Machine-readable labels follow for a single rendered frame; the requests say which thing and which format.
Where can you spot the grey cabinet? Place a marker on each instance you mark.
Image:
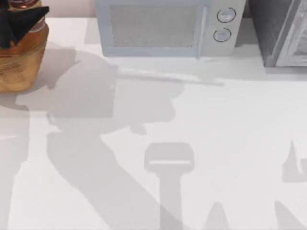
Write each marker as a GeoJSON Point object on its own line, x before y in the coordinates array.
{"type": "Point", "coordinates": [263, 31]}

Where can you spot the pale microwave oven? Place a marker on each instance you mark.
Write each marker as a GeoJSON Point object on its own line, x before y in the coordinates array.
{"type": "Point", "coordinates": [230, 50]}

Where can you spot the pale grey cabinet door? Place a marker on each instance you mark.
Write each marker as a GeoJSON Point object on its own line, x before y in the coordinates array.
{"type": "Point", "coordinates": [296, 40]}

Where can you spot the amber brown bottle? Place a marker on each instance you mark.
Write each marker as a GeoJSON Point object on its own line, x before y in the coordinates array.
{"type": "Point", "coordinates": [22, 67]}

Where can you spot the microwave oven door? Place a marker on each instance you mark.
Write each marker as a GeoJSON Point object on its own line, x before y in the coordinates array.
{"type": "Point", "coordinates": [153, 26]}

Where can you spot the round microwave knob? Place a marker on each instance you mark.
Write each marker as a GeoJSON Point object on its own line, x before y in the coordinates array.
{"type": "Point", "coordinates": [226, 15]}
{"type": "Point", "coordinates": [222, 35]}

